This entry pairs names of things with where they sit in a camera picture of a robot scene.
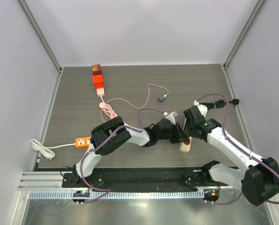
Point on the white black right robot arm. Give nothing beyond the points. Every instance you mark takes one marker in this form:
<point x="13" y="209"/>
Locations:
<point x="256" y="177"/>

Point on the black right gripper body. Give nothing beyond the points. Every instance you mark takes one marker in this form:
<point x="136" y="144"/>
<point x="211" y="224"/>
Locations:
<point x="189" y="129"/>

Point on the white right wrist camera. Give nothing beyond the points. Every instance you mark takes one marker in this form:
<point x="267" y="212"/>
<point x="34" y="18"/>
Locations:
<point x="202" y="108"/>

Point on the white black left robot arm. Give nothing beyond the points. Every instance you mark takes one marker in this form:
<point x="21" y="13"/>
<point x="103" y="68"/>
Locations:
<point x="109" y="136"/>

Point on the red orange block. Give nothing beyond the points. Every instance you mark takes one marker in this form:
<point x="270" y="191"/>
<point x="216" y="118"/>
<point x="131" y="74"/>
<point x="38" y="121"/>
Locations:
<point x="98" y="81"/>

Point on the beige power strip red sockets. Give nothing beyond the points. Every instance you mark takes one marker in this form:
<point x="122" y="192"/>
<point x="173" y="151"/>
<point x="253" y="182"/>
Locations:
<point x="185" y="146"/>

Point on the orange power strip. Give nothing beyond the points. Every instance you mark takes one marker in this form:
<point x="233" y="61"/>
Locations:
<point x="82" y="142"/>

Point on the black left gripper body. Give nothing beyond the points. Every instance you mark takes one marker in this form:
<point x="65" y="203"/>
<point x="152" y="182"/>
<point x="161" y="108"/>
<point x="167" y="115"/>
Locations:
<point x="172" y="135"/>

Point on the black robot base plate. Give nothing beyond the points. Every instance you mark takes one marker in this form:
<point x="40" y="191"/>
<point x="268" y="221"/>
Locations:
<point x="145" y="180"/>

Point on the brown wooden block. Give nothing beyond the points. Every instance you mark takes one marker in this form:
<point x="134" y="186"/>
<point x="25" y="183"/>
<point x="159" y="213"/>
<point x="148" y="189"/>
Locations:
<point x="96" y="69"/>

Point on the white slotted cable duct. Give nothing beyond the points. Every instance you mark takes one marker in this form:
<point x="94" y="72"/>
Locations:
<point x="89" y="195"/>

